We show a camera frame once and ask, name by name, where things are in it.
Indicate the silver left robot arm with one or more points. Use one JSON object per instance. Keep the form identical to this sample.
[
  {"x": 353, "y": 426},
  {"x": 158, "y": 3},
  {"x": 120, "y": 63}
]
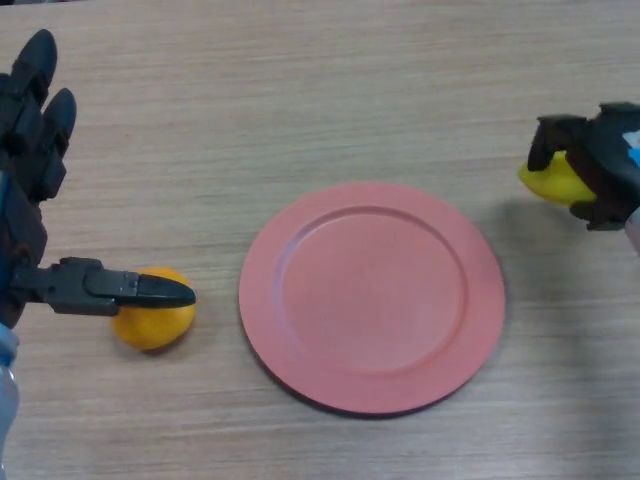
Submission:
[{"x": 6, "y": 390}]

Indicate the orange pear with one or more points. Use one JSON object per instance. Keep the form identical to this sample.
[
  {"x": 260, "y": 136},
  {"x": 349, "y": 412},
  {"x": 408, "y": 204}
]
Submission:
[{"x": 152, "y": 327}]

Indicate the yellow starfruit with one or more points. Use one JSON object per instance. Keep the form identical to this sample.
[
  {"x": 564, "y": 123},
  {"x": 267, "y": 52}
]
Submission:
[{"x": 560, "y": 182}]

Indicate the pink round plate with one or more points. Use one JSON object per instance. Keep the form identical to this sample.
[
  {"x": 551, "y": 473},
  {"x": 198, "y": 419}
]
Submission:
[{"x": 372, "y": 300}]

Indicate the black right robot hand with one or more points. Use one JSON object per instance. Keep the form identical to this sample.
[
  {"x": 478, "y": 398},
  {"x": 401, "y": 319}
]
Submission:
[{"x": 610, "y": 150}]

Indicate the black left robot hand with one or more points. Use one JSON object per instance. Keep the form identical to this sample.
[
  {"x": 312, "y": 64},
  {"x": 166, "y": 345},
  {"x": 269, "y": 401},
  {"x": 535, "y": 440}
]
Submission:
[{"x": 25, "y": 165}]

